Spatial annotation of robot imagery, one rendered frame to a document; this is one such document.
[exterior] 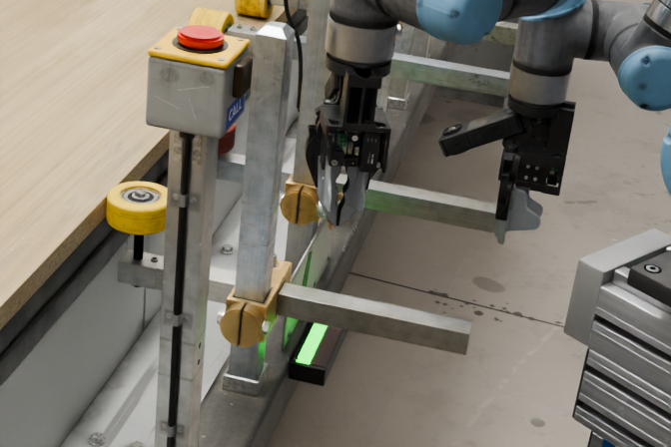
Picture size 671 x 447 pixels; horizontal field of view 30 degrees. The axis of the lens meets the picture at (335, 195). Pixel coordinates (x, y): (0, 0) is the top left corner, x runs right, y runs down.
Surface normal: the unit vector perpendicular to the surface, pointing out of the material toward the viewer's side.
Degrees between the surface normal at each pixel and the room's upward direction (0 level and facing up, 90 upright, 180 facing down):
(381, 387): 0
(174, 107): 90
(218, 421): 0
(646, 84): 90
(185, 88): 90
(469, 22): 90
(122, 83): 0
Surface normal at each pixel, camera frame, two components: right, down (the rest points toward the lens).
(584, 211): 0.11, -0.89
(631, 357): -0.74, 0.22
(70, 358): 0.97, 0.19
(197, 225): -0.22, 0.41
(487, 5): 0.67, 0.38
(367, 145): 0.12, 0.44
